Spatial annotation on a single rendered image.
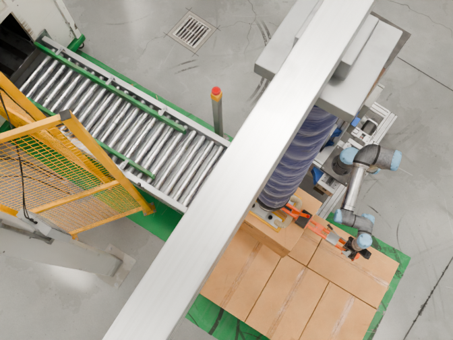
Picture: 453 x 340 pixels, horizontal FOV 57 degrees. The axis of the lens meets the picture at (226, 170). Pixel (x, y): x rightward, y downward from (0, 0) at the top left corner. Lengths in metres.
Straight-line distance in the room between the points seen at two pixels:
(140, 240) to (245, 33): 2.41
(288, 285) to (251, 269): 0.31
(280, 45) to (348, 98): 0.23
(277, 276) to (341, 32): 2.54
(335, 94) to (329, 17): 0.21
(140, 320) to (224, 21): 4.21
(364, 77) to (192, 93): 3.30
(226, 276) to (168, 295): 2.51
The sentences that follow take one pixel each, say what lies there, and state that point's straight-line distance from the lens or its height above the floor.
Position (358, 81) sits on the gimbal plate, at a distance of 1.18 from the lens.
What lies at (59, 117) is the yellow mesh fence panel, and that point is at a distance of 2.09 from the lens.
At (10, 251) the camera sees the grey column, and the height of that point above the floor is 1.88.
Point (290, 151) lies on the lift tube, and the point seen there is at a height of 2.35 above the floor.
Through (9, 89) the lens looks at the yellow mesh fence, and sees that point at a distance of 2.49.
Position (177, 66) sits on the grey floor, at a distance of 4.54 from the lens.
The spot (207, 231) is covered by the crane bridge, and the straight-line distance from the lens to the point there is 0.83.
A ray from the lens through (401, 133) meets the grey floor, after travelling 4.50.
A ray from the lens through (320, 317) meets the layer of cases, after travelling 3.39.
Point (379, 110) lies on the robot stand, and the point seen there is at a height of 0.23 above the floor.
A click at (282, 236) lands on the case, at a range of 2.84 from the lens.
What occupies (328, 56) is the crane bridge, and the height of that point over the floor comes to 3.05.
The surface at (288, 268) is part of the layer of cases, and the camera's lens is 3.36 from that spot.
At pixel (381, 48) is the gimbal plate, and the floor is 2.87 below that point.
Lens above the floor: 3.87
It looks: 73 degrees down
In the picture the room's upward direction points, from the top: 1 degrees counter-clockwise
